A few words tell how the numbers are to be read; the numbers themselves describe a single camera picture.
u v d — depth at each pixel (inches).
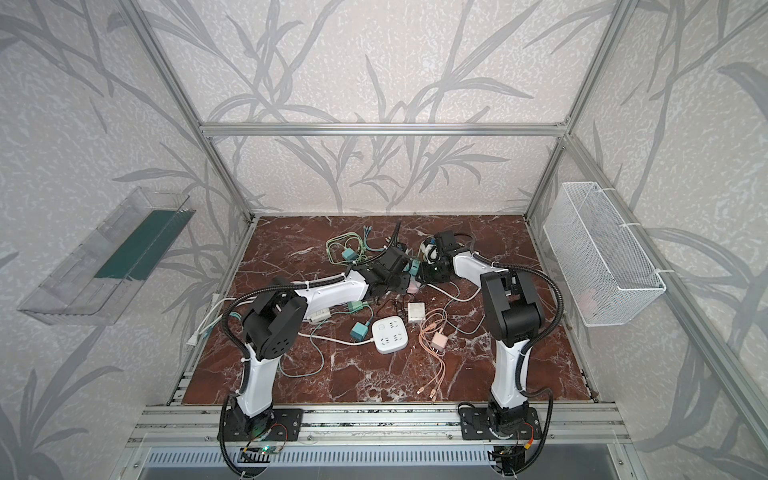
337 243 44.0
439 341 33.4
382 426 29.6
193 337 36.0
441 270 33.2
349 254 42.1
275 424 28.4
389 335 34.2
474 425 28.9
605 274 24.4
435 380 31.8
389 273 29.1
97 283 25.3
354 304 36.4
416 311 35.8
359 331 34.6
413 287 37.2
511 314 20.8
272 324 20.3
